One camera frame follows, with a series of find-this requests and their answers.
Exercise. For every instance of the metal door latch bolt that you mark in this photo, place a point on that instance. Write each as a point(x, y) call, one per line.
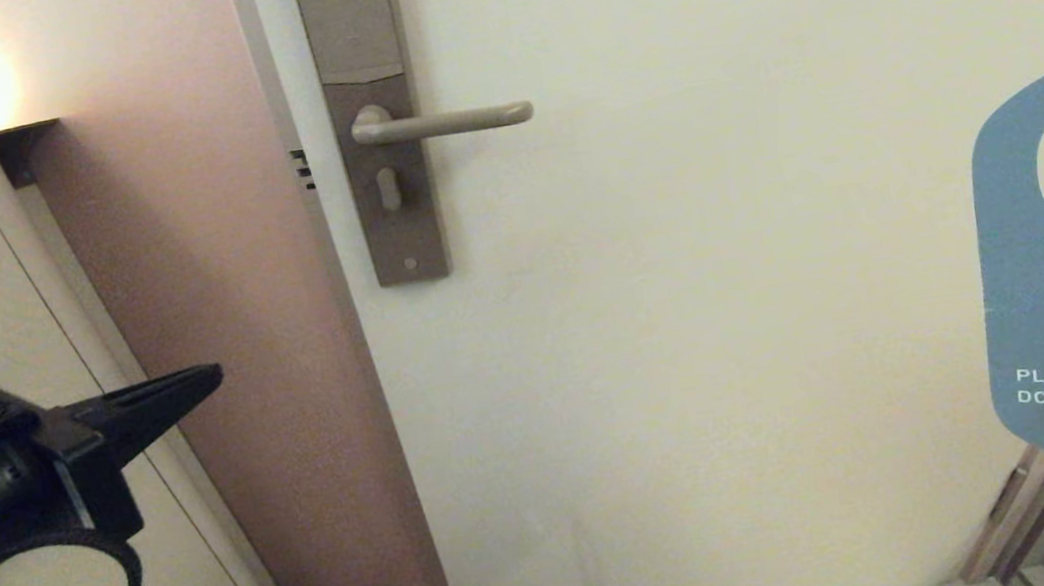
point(302, 171)

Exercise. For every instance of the bronze door lock plate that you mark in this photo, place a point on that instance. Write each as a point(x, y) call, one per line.
point(353, 23)

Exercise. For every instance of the white room door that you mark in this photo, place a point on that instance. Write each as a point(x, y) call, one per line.
point(699, 411)

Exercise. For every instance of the dark wall lamp fixture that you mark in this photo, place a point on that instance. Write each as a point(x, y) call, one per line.
point(22, 147)

